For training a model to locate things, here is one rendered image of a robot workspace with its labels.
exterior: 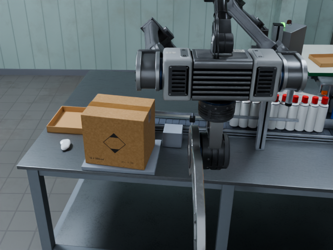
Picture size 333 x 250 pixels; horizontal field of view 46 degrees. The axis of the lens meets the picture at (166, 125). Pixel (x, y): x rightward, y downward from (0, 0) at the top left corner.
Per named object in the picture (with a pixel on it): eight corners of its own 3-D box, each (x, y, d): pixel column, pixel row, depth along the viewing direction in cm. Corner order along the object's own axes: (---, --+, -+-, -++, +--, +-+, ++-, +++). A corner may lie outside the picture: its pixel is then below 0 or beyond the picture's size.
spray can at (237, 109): (238, 123, 224) (242, 90, 214) (238, 127, 220) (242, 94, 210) (229, 122, 225) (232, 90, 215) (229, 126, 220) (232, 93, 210)
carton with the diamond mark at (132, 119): (155, 144, 208) (155, 98, 195) (144, 170, 188) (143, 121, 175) (101, 138, 213) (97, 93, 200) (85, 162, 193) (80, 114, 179)
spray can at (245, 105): (247, 124, 223) (251, 92, 213) (247, 129, 219) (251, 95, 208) (238, 123, 224) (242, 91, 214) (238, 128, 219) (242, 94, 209)
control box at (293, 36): (300, 62, 196) (307, 25, 187) (285, 72, 185) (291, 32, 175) (281, 58, 202) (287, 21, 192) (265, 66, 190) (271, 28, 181)
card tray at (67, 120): (109, 114, 242) (109, 108, 240) (98, 135, 220) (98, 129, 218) (62, 111, 245) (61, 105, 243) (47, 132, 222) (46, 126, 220)
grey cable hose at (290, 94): (291, 103, 203) (298, 65, 193) (292, 106, 200) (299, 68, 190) (284, 103, 203) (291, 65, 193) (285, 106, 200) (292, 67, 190)
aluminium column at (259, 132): (263, 146, 212) (282, 23, 180) (263, 150, 209) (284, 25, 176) (254, 145, 213) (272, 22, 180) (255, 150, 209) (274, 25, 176)
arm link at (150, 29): (136, 24, 188) (152, 11, 185) (154, 44, 194) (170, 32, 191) (137, 63, 151) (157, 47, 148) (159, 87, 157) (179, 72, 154)
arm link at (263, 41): (209, 3, 171) (225, -15, 168) (222, 13, 183) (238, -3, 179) (272, 73, 152) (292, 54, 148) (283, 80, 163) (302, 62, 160)
